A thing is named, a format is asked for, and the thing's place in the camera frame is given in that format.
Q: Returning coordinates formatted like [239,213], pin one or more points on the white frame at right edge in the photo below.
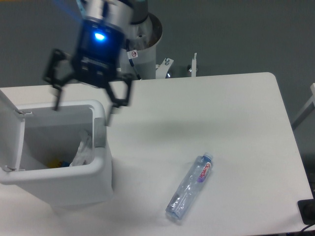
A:
[306,109]

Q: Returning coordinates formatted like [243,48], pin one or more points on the white trash can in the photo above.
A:
[53,134]

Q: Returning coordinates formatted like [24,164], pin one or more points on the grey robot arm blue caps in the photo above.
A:
[114,13]

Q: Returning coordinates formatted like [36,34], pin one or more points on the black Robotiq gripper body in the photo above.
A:
[97,53]

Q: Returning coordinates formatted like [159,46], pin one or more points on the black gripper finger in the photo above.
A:
[118,101]
[51,71]

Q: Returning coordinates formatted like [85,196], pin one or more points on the yellow trash in can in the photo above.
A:
[55,163]

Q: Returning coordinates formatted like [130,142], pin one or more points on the white pedestal base frame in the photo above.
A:
[172,68]

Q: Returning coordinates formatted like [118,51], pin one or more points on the black device at table edge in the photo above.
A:
[307,211]

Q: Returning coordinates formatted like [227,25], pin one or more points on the clear plastic water bottle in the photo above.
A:
[190,187]

